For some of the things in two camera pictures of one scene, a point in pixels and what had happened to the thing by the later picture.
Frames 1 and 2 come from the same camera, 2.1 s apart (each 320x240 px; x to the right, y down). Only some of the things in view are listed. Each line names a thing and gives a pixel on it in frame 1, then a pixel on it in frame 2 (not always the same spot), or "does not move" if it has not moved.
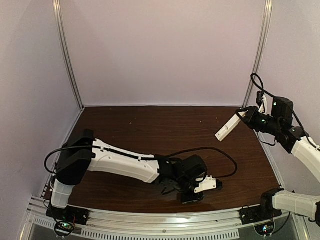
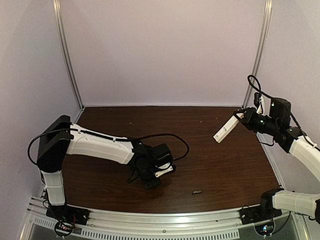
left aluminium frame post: x=58 y=14 does not move
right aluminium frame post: x=261 y=48 does not move
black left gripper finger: x=169 y=183 to x=135 y=172
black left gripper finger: x=174 y=190 to x=134 y=178
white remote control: x=228 y=127 does not move
